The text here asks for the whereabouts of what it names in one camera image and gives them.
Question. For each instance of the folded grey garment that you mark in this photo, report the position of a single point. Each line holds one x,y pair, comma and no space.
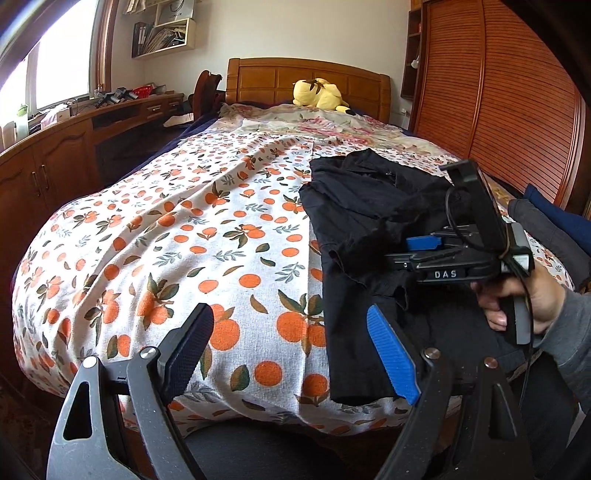
549,244

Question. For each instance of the orange fruit print bed sheet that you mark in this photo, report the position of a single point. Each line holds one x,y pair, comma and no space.
184,230

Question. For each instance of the folded navy garment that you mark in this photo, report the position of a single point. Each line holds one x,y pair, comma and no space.
563,217

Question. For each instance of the window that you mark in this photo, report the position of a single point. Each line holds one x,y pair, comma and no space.
60,55

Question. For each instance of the wooden louvered wardrobe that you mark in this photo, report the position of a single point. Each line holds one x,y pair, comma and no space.
508,101

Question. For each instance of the white tissue box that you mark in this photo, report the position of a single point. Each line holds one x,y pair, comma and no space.
54,117

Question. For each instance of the white paper bag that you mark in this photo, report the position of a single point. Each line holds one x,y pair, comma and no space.
175,11

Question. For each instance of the dark wooden side shelf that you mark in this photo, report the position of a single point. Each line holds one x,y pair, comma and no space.
413,37

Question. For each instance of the long wooden desk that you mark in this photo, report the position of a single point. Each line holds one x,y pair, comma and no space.
55,157

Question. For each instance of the wooden bed headboard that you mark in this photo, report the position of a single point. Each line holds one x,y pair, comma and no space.
263,83

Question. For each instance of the black double-breasted coat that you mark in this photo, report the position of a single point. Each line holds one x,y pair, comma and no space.
360,221

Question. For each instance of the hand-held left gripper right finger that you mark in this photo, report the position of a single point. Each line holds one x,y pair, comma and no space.
392,355

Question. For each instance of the person's right forearm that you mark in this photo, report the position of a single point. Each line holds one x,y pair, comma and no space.
572,332

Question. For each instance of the pink floral quilt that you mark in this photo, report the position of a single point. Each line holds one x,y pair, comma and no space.
323,129

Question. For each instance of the wooden chair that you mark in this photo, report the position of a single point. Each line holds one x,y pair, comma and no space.
205,92

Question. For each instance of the white paper sheet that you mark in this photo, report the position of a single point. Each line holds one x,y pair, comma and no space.
180,121

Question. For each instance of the yellow plush toy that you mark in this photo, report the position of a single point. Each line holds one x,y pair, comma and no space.
318,94

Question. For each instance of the white wall shelf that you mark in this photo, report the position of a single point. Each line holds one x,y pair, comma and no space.
189,37

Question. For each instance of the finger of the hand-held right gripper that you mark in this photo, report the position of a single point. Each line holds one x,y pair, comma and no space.
415,262
425,242

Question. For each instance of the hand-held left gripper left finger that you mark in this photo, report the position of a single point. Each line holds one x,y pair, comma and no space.
187,350

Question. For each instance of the person's right hand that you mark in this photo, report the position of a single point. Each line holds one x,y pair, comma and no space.
545,300

